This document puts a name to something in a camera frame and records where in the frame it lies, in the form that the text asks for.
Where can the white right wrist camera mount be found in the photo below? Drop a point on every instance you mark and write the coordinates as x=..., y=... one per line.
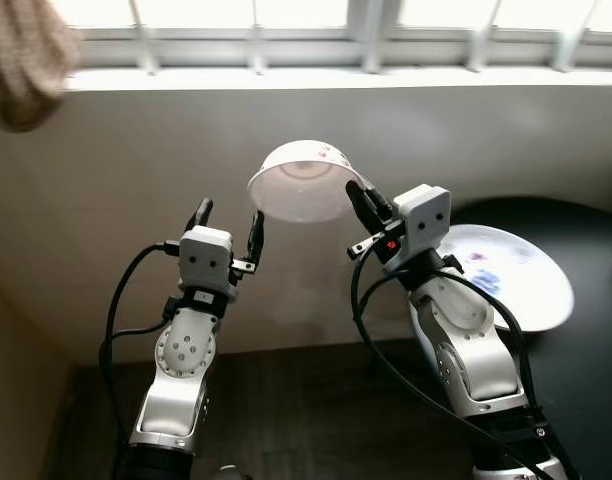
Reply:
x=421, y=220

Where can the white window frame with bars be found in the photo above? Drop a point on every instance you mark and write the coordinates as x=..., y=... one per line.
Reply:
x=286, y=50

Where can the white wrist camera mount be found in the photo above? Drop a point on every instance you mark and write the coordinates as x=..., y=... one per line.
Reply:
x=206, y=258
x=421, y=220

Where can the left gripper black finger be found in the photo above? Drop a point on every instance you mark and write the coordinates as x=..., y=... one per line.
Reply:
x=255, y=235
x=200, y=213

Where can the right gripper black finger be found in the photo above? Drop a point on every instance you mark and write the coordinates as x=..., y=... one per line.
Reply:
x=358, y=207
x=384, y=207

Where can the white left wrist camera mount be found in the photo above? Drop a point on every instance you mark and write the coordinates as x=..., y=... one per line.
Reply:
x=206, y=258

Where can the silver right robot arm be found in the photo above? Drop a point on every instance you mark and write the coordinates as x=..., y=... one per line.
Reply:
x=456, y=320

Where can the white plate purple flower print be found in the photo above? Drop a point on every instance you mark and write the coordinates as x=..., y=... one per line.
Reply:
x=526, y=285

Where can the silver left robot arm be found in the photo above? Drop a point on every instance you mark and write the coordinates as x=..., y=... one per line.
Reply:
x=181, y=350

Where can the white bowl pink flower print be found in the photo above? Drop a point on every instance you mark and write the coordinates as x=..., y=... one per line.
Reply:
x=301, y=185

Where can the beige hanging cloth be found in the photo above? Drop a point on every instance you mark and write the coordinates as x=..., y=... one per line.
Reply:
x=26, y=60

